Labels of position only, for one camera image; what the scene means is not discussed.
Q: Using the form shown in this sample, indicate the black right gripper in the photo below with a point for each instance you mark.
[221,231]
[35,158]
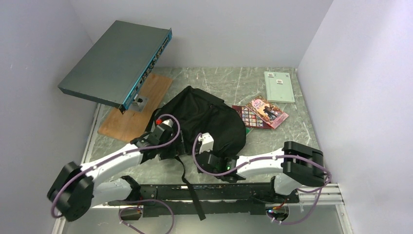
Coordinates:
[198,171]

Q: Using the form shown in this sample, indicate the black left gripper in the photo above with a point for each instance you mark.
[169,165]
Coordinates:
[177,148]

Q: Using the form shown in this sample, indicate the black student backpack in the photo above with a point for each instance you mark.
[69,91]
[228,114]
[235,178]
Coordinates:
[201,112]

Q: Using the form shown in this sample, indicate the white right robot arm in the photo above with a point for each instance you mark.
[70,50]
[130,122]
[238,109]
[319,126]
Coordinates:
[294,165]

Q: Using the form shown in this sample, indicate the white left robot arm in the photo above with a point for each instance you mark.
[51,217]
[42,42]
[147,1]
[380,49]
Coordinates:
[78,188]

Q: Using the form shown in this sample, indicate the brown wooden board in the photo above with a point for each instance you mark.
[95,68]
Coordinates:
[132,123]

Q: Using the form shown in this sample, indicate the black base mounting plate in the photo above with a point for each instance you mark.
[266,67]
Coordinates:
[219,198]

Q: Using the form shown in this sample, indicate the dark red picture book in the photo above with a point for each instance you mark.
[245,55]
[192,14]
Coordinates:
[250,119]

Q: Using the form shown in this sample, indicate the pink illustrated book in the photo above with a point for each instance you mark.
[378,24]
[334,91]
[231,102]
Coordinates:
[269,113]

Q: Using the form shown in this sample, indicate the pale green notebook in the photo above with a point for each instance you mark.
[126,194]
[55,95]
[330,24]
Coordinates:
[279,87]

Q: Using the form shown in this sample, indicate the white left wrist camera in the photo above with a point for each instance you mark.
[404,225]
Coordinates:
[164,124]

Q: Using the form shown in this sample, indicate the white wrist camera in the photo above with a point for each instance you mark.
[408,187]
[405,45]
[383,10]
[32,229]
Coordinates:
[164,124]
[206,143]

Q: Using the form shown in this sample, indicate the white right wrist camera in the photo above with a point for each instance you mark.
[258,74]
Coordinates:
[206,143]

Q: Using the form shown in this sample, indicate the grey metal stand bracket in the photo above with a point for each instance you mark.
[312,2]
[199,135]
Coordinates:
[138,103]

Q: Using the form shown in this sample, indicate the grey network switch box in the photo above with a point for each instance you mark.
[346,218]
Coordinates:
[115,68]

